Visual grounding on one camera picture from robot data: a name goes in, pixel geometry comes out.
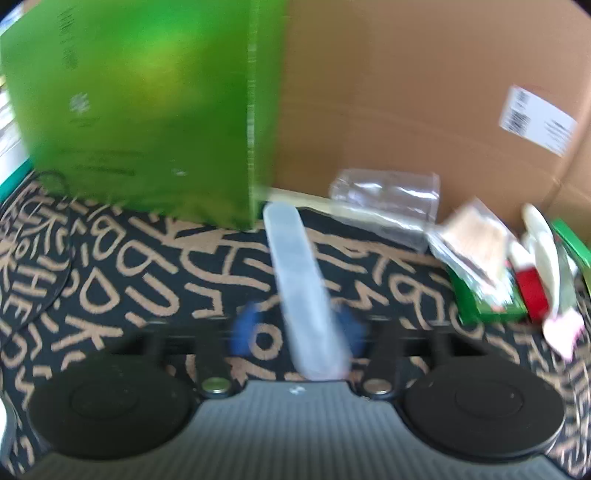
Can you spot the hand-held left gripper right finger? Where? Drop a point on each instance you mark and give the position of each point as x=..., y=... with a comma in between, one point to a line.
x=355, y=330

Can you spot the frosted translucent plastic case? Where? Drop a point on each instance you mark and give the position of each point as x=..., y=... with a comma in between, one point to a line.
x=300, y=286

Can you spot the black letter-patterned table cloth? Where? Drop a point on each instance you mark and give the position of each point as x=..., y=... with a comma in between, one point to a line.
x=138, y=277

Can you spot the small red box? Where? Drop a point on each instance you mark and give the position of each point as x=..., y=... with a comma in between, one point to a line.
x=531, y=295

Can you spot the small dark green box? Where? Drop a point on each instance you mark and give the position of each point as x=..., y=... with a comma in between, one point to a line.
x=575, y=244

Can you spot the tall glossy green box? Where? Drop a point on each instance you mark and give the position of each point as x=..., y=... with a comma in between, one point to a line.
x=138, y=115

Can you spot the large cardboard box with label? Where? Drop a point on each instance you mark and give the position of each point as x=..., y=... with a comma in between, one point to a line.
x=392, y=92

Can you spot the bright green printed box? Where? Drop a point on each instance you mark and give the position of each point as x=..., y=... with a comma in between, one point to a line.
x=471, y=309

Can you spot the white green-edged box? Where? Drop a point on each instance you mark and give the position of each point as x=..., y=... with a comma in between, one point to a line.
x=14, y=177

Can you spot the clear plastic cup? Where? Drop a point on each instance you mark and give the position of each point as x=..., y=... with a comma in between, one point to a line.
x=383, y=194

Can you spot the beige packet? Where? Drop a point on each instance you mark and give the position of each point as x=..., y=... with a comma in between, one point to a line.
x=475, y=244

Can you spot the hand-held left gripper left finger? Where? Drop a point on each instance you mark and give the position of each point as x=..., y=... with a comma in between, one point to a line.
x=247, y=327

